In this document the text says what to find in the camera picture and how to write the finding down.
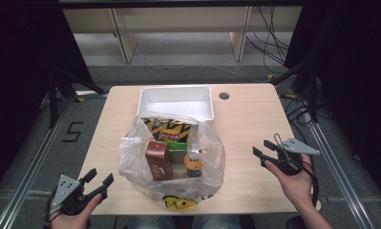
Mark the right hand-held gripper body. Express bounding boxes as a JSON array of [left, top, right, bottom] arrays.
[[267, 136, 321, 177]]

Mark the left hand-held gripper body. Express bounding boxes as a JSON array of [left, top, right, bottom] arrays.
[[49, 174, 101, 217]]

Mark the clear plastic bag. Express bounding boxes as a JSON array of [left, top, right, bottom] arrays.
[[118, 109, 226, 211]]

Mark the brown carton box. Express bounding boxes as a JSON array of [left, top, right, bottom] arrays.
[[144, 139, 174, 182]]

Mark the orange drink bottle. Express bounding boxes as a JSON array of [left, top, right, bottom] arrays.
[[183, 149, 203, 178]]

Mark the green snack packet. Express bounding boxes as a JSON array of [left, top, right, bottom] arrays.
[[164, 140, 189, 155]]

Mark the yellow black chip bag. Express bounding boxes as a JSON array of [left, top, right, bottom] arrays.
[[141, 116, 193, 144]]

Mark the white plastic bin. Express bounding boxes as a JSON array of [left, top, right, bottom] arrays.
[[137, 85, 215, 124]]

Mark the person's left hand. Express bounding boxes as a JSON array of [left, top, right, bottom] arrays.
[[49, 194, 103, 229]]

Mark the person's right hand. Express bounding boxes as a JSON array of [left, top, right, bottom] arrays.
[[264, 154, 314, 208]]

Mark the person's left leg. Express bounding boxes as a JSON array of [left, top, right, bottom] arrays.
[[127, 215, 177, 229]]

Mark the person's leg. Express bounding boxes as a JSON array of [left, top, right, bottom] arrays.
[[127, 215, 177, 229], [191, 215, 243, 229]]

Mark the black metal stand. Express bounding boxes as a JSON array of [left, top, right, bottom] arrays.
[[269, 60, 320, 124], [47, 68, 107, 129]]

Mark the person's right leg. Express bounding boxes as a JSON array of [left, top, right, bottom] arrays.
[[191, 215, 243, 229]]

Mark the dark curtain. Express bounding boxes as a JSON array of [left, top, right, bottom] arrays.
[[0, 0, 95, 202], [283, 0, 381, 205]]

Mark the beige desk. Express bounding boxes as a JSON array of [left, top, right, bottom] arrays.
[[62, 6, 304, 64]]

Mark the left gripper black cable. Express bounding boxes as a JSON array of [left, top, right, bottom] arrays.
[[42, 186, 64, 227]]

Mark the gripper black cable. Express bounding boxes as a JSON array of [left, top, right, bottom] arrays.
[[272, 133, 320, 209], [42, 186, 64, 227]]

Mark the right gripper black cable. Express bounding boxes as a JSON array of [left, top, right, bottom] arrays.
[[272, 133, 320, 209]]

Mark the aluminium floor rail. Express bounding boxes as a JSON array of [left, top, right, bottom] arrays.
[[306, 119, 376, 229], [0, 94, 77, 229]]

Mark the black floor cable bundle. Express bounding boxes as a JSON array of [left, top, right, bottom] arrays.
[[245, 6, 291, 74]]

